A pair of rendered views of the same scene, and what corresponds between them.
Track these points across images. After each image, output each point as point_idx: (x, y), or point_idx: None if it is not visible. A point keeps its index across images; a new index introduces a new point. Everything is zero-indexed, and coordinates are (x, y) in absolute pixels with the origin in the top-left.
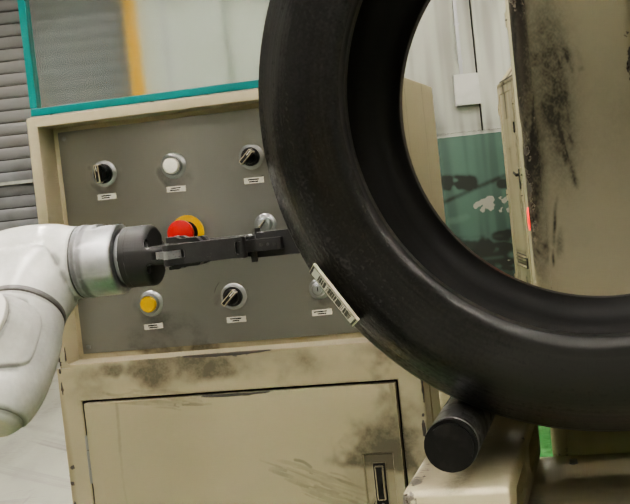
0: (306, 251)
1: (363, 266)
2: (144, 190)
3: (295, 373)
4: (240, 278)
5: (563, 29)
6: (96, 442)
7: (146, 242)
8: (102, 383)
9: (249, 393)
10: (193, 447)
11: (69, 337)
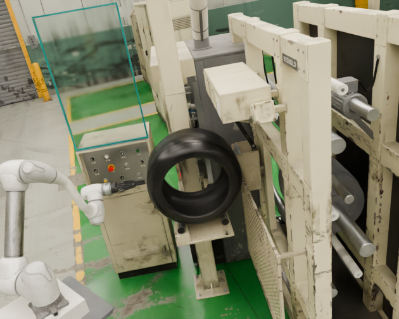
0: (158, 209)
1: (167, 212)
2: (101, 161)
3: (137, 190)
4: (123, 174)
5: None
6: None
7: (115, 187)
8: None
9: (128, 194)
10: (119, 204)
11: None
